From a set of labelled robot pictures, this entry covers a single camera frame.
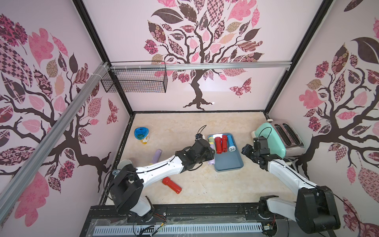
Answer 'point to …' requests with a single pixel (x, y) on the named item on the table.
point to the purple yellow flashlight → (211, 162)
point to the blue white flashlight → (232, 148)
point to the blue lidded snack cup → (142, 134)
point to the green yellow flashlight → (211, 140)
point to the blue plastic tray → (227, 156)
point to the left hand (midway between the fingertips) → (212, 155)
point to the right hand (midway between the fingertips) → (244, 148)
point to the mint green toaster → (284, 139)
